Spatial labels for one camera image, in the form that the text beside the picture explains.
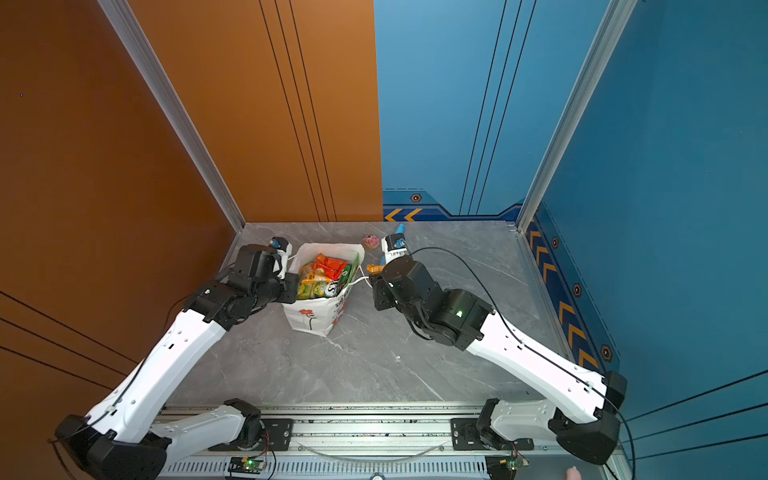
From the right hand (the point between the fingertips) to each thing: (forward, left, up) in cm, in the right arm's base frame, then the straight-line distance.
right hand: (373, 276), depth 66 cm
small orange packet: (+10, +19, -11) cm, 24 cm away
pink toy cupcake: (+37, +5, -29) cm, 47 cm away
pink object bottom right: (-33, -45, -31) cm, 64 cm away
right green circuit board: (-32, -30, -34) cm, 56 cm away
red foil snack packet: (+11, +13, -10) cm, 20 cm away
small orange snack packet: (0, -1, +2) cm, 2 cm away
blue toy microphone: (+44, -6, -29) cm, 53 cm away
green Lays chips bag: (+10, +8, -12) cm, 18 cm away
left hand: (+5, +21, -8) cm, 23 cm away
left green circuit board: (-31, +32, -33) cm, 56 cm away
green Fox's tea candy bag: (+5, +18, -13) cm, 23 cm away
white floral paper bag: (-1, +16, -17) cm, 23 cm away
